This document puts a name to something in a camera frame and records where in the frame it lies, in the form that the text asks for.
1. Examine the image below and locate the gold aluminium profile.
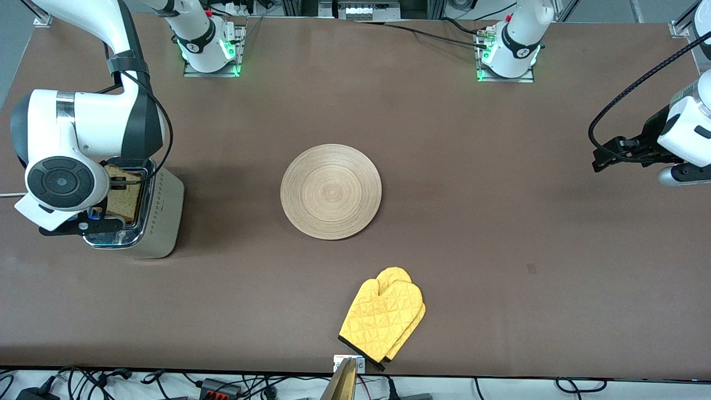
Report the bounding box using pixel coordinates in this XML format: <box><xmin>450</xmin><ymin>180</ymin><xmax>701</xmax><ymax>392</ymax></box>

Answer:
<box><xmin>319</xmin><ymin>357</ymin><xmax>358</xmax><ymax>400</ymax></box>

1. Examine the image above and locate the white power strip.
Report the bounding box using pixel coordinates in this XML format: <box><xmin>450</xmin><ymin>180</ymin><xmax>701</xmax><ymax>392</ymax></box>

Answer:
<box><xmin>222</xmin><ymin>0</ymin><xmax>262</xmax><ymax>16</ymax></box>

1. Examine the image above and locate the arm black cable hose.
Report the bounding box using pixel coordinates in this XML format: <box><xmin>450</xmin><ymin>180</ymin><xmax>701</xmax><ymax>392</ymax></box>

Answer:
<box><xmin>589</xmin><ymin>47</ymin><xmax>711</xmax><ymax>164</ymax></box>
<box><xmin>97</xmin><ymin>42</ymin><xmax>174</xmax><ymax>187</ymax></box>

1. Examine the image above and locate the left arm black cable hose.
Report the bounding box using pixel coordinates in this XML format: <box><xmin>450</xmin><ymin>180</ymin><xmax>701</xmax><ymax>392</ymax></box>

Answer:
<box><xmin>589</xmin><ymin>47</ymin><xmax>711</xmax><ymax>164</ymax></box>

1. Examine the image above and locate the red and black connector box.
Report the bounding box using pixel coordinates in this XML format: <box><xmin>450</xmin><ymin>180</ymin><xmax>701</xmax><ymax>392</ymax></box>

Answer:
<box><xmin>199</xmin><ymin>378</ymin><xmax>241</xmax><ymax>398</ymax></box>

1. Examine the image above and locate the round wooden plate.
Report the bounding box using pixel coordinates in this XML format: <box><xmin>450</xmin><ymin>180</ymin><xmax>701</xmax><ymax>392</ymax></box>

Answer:
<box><xmin>281</xmin><ymin>144</ymin><xmax>383</xmax><ymax>241</ymax></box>

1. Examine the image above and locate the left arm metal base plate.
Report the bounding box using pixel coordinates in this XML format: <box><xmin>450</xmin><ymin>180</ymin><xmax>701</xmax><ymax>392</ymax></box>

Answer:
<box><xmin>476</xmin><ymin>27</ymin><xmax>535</xmax><ymax>83</ymax></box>

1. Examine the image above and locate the black power adapter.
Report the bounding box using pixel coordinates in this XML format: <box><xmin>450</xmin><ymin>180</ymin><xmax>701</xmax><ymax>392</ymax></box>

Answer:
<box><xmin>16</xmin><ymin>387</ymin><xmax>61</xmax><ymax>400</ymax></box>

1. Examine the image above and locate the yellow quilted oven mitt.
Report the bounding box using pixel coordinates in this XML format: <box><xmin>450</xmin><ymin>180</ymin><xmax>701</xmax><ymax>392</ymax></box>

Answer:
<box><xmin>338</xmin><ymin>278</ymin><xmax>424</xmax><ymax>364</ymax></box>
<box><xmin>376</xmin><ymin>267</ymin><xmax>427</xmax><ymax>372</ymax></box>

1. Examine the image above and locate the brown bread slice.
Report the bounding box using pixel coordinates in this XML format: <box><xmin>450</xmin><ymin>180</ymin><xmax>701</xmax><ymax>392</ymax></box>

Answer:
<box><xmin>103</xmin><ymin>164</ymin><xmax>143</xmax><ymax>224</ymax></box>

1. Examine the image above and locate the short black table cable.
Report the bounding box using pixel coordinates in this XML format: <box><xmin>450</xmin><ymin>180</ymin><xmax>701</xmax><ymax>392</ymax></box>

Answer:
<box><xmin>440</xmin><ymin>17</ymin><xmax>489</xmax><ymax>37</ymax></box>

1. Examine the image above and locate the long black table cable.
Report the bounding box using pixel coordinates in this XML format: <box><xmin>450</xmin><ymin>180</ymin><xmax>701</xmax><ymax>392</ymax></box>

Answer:
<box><xmin>355</xmin><ymin>20</ymin><xmax>490</xmax><ymax>49</ymax></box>

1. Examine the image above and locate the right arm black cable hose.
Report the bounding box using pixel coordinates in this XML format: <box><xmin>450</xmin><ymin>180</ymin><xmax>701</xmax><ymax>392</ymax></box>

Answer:
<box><xmin>97</xmin><ymin>42</ymin><xmax>174</xmax><ymax>187</ymax></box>

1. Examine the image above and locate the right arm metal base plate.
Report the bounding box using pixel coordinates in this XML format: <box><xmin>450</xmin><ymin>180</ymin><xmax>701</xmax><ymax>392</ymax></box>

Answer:
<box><xmin>183</xmin><ymin>22</ymin><xmax>242</xmax><ymax>77</ymax></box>

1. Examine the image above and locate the black plug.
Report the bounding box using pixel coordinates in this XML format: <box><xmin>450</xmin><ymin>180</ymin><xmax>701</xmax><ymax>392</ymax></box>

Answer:
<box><xmin>387</xmin><ymin>377</ymin><xmax>434</xmax><ymax>400</ymax></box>

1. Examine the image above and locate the black looped floor cable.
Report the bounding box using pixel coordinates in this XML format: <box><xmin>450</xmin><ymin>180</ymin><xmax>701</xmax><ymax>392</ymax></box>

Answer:
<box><xmin>555</xmin><ymin>377</ymin><xmax>607</xmax><ymax>395</ymax></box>

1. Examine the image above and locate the silver two-slot toaster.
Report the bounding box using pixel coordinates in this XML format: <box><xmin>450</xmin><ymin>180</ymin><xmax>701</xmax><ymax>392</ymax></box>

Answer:
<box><xmin>82</xmin><ymin>156</ymin><xmax>186</xmax><ymax>260</ymax></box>

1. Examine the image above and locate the small metal edge bracket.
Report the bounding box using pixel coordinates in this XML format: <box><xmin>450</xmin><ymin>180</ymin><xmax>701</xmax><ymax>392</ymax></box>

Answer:
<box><xmin>333</xmin><ymin>356</ymin><xmax>366</xmax><ymax>374</ymax></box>

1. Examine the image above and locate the white terminal block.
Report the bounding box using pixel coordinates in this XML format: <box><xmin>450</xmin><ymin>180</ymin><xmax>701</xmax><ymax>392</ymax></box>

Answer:
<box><xmin>333</xmin><ymin>0</ymin><xmax>402</xmax><ymax>21</ymax></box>

